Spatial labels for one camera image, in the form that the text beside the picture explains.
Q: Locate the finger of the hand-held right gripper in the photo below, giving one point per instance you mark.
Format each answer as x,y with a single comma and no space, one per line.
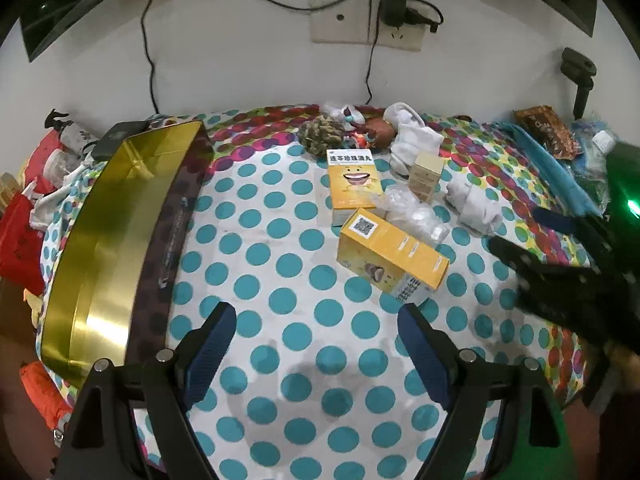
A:
550,290
552,220

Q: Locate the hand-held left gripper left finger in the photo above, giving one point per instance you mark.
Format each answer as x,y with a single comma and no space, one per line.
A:
210,355

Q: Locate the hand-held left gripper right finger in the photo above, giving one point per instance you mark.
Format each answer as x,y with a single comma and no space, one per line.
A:
425,360

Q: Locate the white sock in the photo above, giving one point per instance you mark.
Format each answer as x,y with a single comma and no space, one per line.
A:
412,135
472,210

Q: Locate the yellow box with cup picture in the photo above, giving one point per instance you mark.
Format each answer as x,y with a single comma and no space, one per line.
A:
390,255

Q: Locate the small beige box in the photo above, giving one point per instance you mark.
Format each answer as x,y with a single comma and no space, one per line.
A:
425,180

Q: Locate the clear plastic bag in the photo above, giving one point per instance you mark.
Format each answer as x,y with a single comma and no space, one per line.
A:
415,215

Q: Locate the gold tin box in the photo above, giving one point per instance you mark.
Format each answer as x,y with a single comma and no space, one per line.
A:
100,240

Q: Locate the yellow box with smiling face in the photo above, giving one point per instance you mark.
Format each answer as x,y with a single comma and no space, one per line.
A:
352,180

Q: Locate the brown plush toy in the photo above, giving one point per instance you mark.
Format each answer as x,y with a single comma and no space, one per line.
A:
377,132

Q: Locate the small clear plastic wrapper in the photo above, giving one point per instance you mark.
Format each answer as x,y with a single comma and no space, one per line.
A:
335,110

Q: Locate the person's right hand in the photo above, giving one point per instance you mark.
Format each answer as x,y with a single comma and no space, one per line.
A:
629,360

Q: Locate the clear plastic packaging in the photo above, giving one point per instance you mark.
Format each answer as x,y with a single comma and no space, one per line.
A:
597,142

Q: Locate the blue cloth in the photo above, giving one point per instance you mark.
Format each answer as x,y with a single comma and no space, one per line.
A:
550,165

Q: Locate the brown snack packet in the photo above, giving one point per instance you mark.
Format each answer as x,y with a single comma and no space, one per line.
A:
547,130

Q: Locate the polka-dot tablecloth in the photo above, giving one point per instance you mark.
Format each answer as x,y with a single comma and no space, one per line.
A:
300,270

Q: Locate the orange jacket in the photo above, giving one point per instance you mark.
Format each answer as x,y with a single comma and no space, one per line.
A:
42,390

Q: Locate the red gift bag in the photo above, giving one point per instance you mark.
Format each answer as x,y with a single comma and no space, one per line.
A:
20,245

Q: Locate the white cloth bag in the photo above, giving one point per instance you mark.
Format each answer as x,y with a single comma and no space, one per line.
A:
45,205

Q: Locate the black set-top box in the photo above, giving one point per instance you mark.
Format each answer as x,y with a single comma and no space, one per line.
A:
112,140

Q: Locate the clear plastic jar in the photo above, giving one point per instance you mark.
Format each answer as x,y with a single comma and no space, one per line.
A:
64,166

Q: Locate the white spray bottle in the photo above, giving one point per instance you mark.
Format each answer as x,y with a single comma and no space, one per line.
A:
75,137

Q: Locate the pink-red bag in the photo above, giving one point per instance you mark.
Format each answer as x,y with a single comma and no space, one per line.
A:
42,152

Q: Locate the black charger adapter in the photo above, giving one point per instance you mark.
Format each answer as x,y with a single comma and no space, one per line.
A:
392,2

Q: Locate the wall socket plate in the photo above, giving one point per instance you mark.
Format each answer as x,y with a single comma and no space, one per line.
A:
340,20

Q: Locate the black wall television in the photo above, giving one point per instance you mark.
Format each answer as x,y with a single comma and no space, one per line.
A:
60,10

